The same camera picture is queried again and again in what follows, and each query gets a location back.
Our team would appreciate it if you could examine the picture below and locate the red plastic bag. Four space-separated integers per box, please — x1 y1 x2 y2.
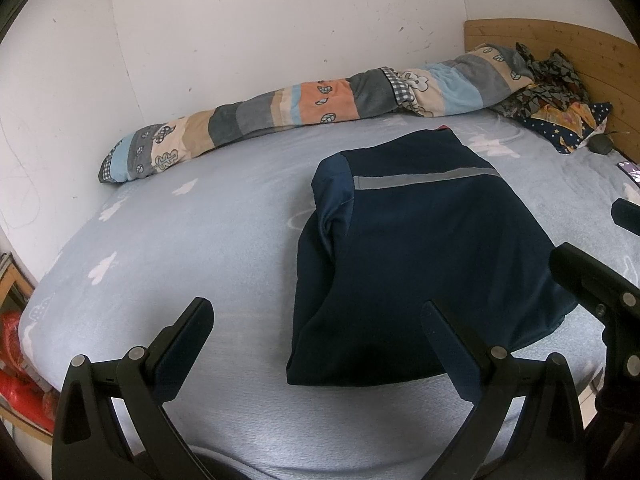
0 310 56 431

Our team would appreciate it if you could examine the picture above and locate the dark patterned cloth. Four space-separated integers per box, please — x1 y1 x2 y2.
492 42 591 121

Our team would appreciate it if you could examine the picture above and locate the rolled patchwork quilt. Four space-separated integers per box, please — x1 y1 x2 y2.
98 44 536 185

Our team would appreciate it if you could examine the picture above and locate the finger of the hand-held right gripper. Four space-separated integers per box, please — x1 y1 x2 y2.
612 198 640 237
549 242 640 322

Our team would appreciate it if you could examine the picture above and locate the wooden headboard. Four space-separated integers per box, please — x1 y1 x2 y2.
464 19 640 161

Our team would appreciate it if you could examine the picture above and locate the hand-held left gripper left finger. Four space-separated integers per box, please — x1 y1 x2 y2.
51 297 216 480

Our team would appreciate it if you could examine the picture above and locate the dark grey round object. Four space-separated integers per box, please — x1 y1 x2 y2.
587 132 615 156

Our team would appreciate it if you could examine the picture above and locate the navy star-print cloth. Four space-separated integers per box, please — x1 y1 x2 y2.
520 101 613 155

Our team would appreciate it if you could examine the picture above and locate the light blue bed sheet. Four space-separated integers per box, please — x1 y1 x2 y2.
20 110 640 480

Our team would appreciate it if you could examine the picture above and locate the navy blue jacket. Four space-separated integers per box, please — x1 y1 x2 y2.
285 127 581 388

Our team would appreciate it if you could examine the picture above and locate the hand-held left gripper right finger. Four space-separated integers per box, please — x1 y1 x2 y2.
422 300 586 480

